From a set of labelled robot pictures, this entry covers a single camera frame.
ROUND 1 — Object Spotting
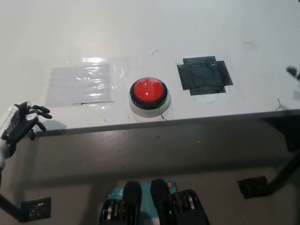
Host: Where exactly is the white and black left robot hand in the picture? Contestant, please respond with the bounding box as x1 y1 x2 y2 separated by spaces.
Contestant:
0 100 53 144

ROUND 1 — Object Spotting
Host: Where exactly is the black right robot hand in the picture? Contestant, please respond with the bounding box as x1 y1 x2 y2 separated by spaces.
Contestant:
285 66 300 82

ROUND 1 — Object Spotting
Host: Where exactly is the red dome push button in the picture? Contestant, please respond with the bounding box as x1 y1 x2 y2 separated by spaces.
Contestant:
128 77 172 119

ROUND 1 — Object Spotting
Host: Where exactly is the dark under-table bracket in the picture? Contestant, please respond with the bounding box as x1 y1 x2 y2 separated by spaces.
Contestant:
261 115 300 153

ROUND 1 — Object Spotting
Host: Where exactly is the black tape square patch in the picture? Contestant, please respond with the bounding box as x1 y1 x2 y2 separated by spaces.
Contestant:
176 55 234 97

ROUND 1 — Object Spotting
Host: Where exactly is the dark metal table leg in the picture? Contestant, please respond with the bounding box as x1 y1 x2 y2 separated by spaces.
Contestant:
269 149 300 195
0 191 25 223

